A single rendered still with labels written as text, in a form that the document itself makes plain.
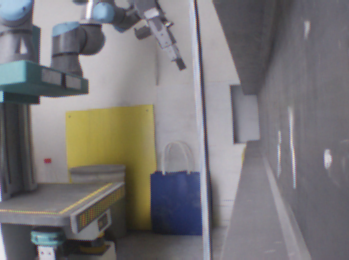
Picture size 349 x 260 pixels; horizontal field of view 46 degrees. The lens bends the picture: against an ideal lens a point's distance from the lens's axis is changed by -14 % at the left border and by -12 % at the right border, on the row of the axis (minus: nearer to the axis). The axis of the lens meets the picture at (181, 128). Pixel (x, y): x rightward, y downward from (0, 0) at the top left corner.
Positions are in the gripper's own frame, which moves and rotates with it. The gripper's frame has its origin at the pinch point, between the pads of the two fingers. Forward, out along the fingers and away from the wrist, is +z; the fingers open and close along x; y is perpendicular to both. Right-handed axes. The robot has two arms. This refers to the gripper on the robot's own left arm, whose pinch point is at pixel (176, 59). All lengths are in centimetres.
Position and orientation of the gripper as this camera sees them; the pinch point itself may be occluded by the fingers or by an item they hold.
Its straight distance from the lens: 159.1
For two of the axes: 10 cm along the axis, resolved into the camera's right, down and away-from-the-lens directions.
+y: 8.8, -4.5, -1.4
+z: 4.2, 8.9, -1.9
